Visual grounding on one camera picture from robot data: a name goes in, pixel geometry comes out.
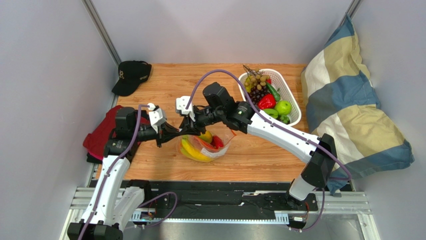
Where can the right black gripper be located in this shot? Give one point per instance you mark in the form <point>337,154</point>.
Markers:
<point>189,122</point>

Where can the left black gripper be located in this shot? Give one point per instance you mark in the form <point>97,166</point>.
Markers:
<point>165,138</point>

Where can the yellow banana bunch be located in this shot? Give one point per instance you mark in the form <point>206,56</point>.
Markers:
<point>191,152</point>

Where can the clear orange zip top bag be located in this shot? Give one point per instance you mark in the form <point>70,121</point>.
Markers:
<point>225,135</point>

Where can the long red chili pepper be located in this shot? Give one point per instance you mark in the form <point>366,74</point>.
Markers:
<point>217,142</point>

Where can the watermelon slice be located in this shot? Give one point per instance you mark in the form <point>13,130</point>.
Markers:
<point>203,145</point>

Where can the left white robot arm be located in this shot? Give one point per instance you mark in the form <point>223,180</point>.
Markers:
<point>106,217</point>

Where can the pink folded cloth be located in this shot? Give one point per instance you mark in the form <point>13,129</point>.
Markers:
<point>94,154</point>

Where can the black baseball cap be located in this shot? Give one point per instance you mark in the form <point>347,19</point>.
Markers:
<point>131,74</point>

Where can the dark red folded cloth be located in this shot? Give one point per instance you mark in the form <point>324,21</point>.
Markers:
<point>101,133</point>

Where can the dark purple grape bunch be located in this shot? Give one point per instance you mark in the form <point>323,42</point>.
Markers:
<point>256,94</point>

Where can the black folded cloth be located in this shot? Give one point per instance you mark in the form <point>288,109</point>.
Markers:
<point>94,162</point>

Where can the red bell pepper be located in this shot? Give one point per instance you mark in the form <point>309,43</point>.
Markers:
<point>267,102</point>

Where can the brown longan bunch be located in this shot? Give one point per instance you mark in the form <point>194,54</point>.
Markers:
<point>256,79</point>

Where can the green cucumber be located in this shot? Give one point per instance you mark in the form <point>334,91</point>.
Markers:
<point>274,92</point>

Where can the dark purple mangosteen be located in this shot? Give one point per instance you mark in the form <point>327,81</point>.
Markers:
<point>284,119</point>

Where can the white perforated plastic basket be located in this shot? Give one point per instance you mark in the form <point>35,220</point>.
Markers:
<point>279,83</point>

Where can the blue yellow checked pillow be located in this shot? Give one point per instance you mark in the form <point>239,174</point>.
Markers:
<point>340,101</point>

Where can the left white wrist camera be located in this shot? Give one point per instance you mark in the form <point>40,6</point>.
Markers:
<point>157,116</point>

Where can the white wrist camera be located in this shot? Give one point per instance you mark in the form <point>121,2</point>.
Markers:
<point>184,107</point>
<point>157,116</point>

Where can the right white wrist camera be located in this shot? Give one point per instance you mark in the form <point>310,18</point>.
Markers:
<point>184,107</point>

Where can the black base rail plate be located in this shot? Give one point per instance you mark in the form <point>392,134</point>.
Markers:
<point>213,200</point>

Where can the silver aluminium frame rail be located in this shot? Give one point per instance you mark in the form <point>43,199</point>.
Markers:
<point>96,19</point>

